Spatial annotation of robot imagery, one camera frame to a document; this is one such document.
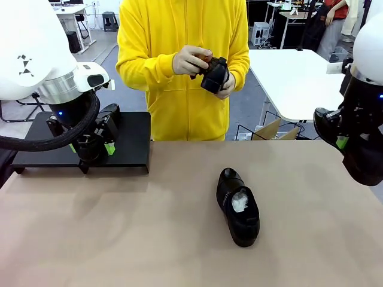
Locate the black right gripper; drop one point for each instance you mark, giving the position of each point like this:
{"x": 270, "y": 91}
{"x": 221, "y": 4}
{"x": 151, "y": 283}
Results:
{"x": 359, "y": 95}

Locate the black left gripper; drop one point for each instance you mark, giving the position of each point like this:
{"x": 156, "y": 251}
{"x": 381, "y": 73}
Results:
{"x": 71, "y": 115}

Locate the red wooden shoe brush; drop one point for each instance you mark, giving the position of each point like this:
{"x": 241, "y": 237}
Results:
{"x": 206, "y": 56}

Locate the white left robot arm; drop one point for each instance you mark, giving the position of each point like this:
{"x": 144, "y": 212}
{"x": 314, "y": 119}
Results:
{"x": 30, "y": 45}

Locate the yellow-sleeved right forearm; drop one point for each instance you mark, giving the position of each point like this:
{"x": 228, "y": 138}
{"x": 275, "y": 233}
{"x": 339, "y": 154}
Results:
{"x": 143, "y": 68}

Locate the yellow-sleeved left forearm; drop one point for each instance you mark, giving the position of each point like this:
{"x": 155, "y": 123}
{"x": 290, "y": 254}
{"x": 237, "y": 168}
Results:
{"x": 240, "y": 65}

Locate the black shoe stand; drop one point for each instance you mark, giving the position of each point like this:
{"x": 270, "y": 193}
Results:
{"x": 134, "y": 134}

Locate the person's right hand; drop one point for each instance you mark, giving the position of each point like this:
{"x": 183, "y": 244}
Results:
{"x": 187, "y": 61}

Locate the person's left hand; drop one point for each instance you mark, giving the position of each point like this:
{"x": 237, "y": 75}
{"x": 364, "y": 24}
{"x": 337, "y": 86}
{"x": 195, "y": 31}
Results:
{"x": 226, "y": 91}

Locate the grey storage bin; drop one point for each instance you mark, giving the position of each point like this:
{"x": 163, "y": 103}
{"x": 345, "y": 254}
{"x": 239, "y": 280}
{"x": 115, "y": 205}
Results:
{"x": 339, "y": 53}

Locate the white table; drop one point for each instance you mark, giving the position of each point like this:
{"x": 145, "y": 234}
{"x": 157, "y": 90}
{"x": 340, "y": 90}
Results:
{"x": 293, "y": 80}

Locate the cardboard box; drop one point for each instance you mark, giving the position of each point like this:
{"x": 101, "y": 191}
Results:
{"x": 269, "y": 130}

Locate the black computer tower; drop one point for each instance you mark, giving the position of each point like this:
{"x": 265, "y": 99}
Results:
{"x": 72, "y": 42}

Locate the person in red shirt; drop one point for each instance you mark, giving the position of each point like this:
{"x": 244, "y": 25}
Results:
{"x": 332, "y": 33}

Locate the person in yellow hoodie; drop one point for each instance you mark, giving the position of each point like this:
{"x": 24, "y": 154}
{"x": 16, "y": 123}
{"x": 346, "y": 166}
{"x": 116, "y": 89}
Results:
{"x": 185, "y": 119}

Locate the grey plastic stool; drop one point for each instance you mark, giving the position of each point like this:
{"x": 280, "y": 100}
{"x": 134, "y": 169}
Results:
{"x": 109, "y": 22}

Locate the black desk with beige top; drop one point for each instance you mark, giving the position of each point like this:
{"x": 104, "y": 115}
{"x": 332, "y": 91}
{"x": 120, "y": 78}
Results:
{"x": 291, "y": 30}

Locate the white desk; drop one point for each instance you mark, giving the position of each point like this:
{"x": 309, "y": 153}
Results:
{"x": 68, "y": 10}

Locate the white computer case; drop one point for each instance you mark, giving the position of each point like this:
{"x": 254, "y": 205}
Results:
{"x": 260, "y": 33}

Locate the white paper shoe stuffing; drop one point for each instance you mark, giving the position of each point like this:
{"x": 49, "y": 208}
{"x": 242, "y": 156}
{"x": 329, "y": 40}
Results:
{"x": 239, "y": 203}

